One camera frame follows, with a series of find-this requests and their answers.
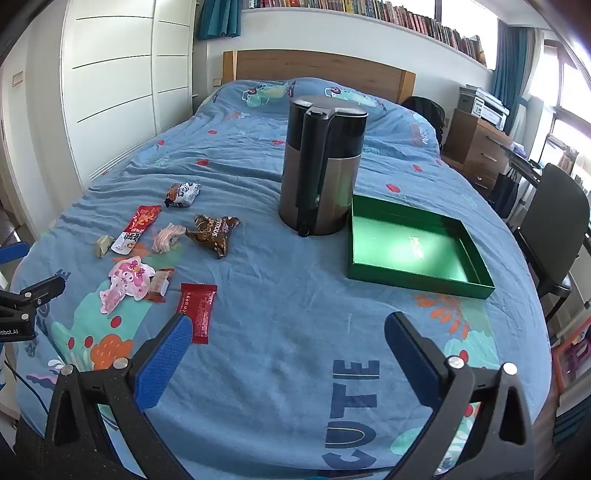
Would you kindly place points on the row of books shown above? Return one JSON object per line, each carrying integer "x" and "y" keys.
{"x": 392, "y": 14}

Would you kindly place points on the short teal curtain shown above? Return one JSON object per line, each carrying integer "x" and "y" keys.
{"x": 219, "y": 18}

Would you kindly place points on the dark red packet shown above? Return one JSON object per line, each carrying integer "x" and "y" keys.
{"x": 201, "y": 309}

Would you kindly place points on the black backpack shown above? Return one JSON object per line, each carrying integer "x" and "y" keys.
{"x": 425, "y": 110}

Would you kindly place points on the wooden headboard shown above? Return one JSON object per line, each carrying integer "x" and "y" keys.
{"x": 323, "y": 64}

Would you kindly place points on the white printer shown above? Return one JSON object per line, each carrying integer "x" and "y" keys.
{"x": 485, "y": 108}

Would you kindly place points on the small brown candy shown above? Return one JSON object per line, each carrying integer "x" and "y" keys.
{"x": 160, "y": 285}

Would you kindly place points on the small gold candy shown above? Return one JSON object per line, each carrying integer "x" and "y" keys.
{"x": 104, "y": 245}

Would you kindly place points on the silver and brown snack packet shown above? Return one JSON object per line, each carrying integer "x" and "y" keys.
{"x": 182, "y": 194}

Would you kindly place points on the long red snack packet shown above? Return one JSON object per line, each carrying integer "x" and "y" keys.
{"x": 138, "y": 224}

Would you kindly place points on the black and grey electric kettle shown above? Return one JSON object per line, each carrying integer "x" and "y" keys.
{"x": 323, "y": 184}

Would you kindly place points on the wooden drawer cabinet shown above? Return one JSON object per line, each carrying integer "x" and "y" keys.
{"x": 475, "y": 147}

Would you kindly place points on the black office chair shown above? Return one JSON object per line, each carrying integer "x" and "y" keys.
{"x": 554, "y": 203}

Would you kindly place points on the pink striped candy wrapper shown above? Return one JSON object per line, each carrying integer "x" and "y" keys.
{"x": 167, "y": 237}

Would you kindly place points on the pink cartoon snack packet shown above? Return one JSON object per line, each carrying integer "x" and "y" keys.
{"x": 127, "y": 281}

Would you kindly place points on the pink plastic object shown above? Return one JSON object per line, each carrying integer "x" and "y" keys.
{"x": 572, "y": 357}

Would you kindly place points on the window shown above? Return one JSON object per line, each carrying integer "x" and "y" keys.
{"x": 568, "y": 92}

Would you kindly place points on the green cardboard box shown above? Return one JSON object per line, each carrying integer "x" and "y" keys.
{"x": 406, "y": 244}

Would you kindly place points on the long teal curtain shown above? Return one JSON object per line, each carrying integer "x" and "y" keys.
{"x": 508, "y": 69}

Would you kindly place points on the white wardrobe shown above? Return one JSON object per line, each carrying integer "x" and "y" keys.
{"x": 115, "y": 69}

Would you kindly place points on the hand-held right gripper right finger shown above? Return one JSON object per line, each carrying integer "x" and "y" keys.
{"x": 411, "y": 362}

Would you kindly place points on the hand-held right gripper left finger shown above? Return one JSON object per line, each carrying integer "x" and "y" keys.
{"x": 166, "y": 364}

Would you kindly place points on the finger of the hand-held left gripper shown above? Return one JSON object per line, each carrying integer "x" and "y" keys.
{"x": 14, "y": 253}
{"x": 41, "y": 288}

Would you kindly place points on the printed blue blanket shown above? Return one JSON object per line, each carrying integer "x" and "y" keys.
{"x": 277, "y": 300}

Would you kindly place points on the brown chocolate packet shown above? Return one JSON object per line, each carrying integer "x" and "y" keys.
{"x": 210, "y": 233}

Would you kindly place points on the glass desk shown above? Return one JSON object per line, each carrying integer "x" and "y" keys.
{"x": 526, "y": 164}

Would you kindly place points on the black hanging bag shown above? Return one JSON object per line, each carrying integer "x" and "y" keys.
{"x": 505, "y": 191}

